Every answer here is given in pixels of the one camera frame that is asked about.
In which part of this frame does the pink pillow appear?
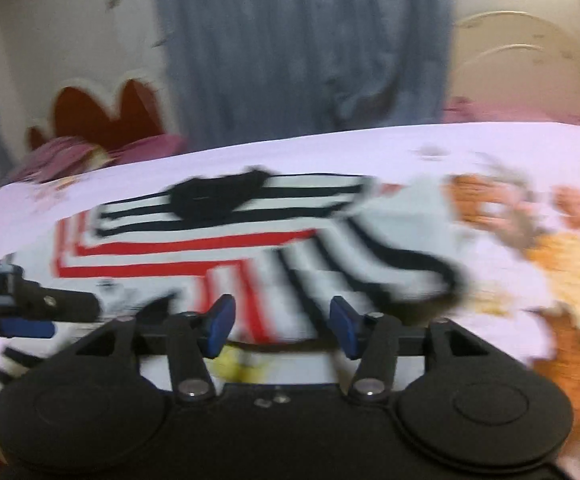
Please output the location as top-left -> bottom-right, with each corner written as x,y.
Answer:
6,134 -> 186,183

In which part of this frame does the pink floral bed sheet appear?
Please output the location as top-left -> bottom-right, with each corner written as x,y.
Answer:
0,122 -> 580,479

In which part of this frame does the cream arched headboard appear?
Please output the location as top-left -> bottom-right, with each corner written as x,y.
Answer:
448,11 -> 580,115

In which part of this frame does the red cream crown headboard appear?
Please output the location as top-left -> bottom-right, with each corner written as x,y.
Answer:
25,77 -> 166,152

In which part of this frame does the blue grey curtain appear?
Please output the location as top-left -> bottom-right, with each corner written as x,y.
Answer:
155,0 -> 452,151

